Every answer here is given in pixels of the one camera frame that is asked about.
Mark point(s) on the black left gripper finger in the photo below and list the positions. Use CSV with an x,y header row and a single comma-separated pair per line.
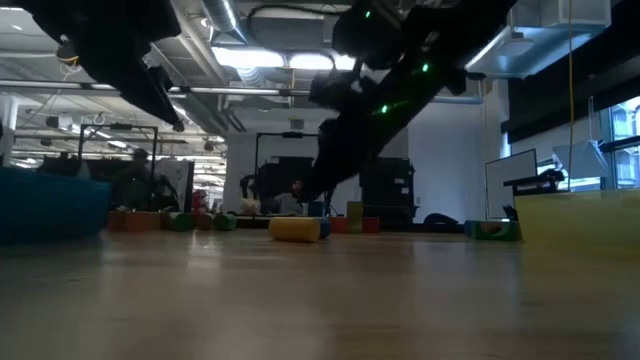
x,y
162,82
157,107

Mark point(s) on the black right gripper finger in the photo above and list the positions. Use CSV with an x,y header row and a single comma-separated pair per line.
x,y
320,177
350,167

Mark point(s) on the blue block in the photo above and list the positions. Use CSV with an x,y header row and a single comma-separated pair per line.
x,y
468,228
325,227

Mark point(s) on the orange arch block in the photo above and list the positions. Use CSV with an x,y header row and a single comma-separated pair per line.
x,y
340,225

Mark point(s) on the yellow cylinder block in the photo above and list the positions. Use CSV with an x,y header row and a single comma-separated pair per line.
x,y
294,230

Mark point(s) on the brown cylinder block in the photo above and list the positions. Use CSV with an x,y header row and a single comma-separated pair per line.
x,y
204,222

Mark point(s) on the wooden arch block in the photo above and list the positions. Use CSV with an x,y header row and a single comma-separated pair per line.
x,y
492,227

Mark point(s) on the green arch block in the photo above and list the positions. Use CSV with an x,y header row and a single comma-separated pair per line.
x,y
510,232

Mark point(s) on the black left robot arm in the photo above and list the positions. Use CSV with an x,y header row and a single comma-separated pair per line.
x,y
100,25

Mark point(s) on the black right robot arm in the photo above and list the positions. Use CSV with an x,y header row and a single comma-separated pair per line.
x,y
425,55

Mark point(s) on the blue bag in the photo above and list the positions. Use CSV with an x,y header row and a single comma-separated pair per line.
x,y
316,209

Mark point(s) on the person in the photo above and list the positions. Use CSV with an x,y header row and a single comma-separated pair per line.
x,y
290,202
137,182

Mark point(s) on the black cabinet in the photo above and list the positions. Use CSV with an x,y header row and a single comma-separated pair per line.
x,y
280,175
390,192

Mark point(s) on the white patterned sheet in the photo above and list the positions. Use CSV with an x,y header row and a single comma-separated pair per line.
x,y
175,175

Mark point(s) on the white storage box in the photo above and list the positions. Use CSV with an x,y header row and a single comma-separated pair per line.
x,y
248,206

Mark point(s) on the grey ceiling pipe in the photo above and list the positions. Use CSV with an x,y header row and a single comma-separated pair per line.
x,y
240,91

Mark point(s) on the ceiling light panel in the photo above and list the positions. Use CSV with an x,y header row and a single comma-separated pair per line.
x,y
247,57
310,62

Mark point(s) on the black bag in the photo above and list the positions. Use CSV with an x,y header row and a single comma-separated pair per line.
x,y
440,219

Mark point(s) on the blue bin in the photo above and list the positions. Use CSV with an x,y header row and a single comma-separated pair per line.
x,y
50,205

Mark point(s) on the whiteboard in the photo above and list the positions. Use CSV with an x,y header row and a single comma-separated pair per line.
x,y
510,182

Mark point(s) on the black desk equipment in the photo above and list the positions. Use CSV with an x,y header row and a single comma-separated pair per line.
x,y
535,181

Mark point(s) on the ceiling air unit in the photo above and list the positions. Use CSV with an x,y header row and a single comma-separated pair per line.
x,y
540,45

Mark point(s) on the yellow bin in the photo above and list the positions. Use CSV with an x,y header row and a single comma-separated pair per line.
x,y
575,220

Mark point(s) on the window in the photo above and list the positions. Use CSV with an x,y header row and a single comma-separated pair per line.
x,y
625,145

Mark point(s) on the black frame rig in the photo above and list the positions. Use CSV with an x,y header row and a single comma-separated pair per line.
x,y
120,127
280,135

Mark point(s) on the silver air duct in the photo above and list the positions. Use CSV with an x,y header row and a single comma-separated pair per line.
x,y
222,17

